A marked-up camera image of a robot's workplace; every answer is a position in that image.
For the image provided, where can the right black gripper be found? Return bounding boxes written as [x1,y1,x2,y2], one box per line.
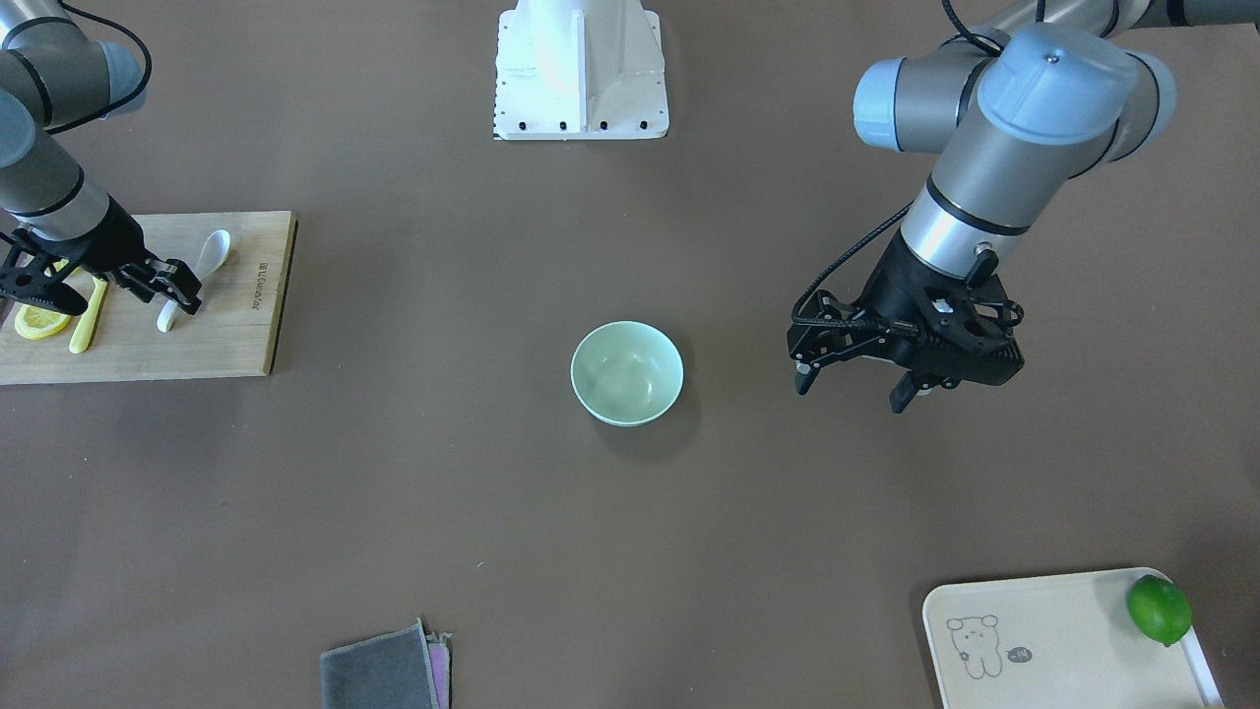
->
[1,196,203,317]

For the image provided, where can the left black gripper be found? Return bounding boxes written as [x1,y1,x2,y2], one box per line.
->
[788,235,1024,416]

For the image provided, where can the white ceramic spoon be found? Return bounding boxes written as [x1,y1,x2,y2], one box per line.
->
[155,229,232,335]

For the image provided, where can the light green bowl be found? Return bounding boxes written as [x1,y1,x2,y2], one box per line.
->
[570,320,684,427]

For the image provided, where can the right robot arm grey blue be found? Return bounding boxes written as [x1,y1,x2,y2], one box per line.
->
[1,1,202,317]

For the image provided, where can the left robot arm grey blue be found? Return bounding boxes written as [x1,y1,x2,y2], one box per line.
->
[788,1,1257,413]

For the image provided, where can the yellow plastic knife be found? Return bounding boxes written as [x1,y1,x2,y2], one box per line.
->
[68,278,110,355]

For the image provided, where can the lemon slice near knife tip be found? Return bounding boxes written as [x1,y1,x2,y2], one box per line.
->
[14,303,73,341]

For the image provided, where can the bamboo cutting board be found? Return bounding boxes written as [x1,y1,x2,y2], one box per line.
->
[1,212,296,385]

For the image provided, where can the beige rabbit tray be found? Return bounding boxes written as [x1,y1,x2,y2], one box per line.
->
[921,568,1223,708]

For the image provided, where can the green lime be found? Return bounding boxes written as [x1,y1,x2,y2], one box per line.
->
[1125,574,1194,647]

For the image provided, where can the grey folded cloth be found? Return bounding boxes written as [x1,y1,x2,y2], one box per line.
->
[320,620,437,708]

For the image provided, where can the purple cloth under grey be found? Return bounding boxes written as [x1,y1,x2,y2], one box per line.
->
[425,633,454,709]

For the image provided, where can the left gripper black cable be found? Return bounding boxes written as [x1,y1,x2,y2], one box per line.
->
[789,0,1046,331]

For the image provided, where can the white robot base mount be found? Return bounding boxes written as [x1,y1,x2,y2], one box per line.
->
[491,1,670,141]

